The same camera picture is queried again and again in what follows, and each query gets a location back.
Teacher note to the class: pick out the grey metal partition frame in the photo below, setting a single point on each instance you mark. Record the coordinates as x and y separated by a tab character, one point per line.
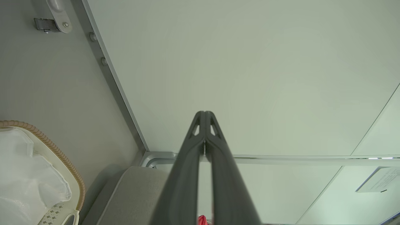
115	84

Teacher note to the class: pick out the red and white garment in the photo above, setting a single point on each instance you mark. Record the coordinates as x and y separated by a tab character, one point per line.
202	220

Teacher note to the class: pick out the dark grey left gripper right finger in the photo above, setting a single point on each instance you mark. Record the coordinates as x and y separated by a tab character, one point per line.
228	187

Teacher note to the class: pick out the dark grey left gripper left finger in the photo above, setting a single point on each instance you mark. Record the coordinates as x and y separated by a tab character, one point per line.
182	184

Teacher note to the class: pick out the cream laundry basket, wicker rim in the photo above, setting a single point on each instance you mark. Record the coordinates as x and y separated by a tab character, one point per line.
73	175

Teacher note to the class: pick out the white paper notice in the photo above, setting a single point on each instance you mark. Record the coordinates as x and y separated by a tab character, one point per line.
381	179

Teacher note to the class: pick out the grey caster wheel bracket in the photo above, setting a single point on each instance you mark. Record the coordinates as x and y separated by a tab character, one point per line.
56	18

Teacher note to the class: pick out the round grey frame bolt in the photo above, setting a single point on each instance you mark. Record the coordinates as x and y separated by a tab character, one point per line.
104	61
93	37

